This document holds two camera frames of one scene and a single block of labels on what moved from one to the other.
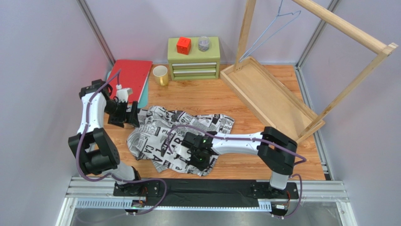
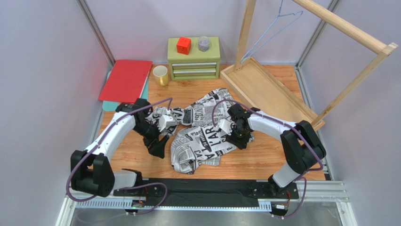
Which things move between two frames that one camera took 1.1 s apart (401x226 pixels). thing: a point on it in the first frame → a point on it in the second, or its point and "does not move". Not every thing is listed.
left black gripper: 132,116 → 156,148
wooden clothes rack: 272,101 does not move
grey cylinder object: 204,42 does not move
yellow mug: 160,73 does not move
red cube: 184,45 does not move
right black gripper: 190,140 → 241,137
